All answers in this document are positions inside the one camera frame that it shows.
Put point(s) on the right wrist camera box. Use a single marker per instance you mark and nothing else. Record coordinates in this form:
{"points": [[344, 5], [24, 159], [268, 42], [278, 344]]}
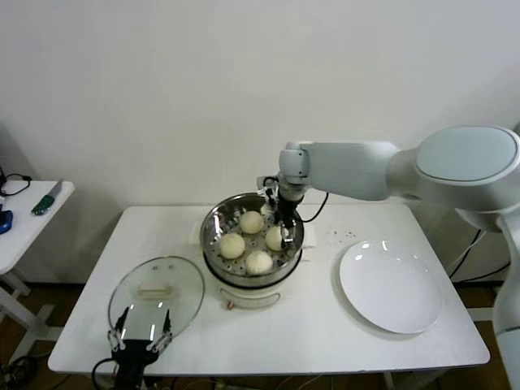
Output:
{"points": [[266, 185]]}

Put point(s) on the round white plate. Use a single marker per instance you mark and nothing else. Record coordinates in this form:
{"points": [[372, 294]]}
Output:
{"points": [[386, 284]]}

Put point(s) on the white side table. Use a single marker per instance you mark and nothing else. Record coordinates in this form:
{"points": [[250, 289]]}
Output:
{"points": [[36, 227]]}

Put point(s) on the blue plastic object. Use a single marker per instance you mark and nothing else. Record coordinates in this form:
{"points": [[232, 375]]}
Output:
{"points": [[6, 222]]}

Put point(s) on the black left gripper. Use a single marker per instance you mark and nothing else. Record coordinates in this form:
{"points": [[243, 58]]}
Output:
{"points": [[134, 357]]}

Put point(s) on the white electric cooker pot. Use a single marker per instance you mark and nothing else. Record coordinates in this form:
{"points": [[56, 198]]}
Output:
{"points": [[248, 298]]}

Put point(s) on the round glass pot lid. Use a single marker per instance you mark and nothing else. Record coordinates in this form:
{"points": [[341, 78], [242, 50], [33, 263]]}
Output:
{"points": [[183, 280]]}

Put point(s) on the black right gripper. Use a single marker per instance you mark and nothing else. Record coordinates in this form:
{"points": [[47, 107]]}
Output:
{"points": [[286, 203]]}

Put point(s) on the perforated steel steamer basket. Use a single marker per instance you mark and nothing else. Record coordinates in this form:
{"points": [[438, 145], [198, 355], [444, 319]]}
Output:
{"points": [[215, 227]]}

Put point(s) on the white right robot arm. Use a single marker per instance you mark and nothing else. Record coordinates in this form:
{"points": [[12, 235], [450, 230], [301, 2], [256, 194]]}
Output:
{"points": [[349, 166]]}

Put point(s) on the white steamed baozi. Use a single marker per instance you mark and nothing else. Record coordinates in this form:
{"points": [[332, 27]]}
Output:
{"points": [[232, 245], [258, 263], [273, 237], [251, 222]]}

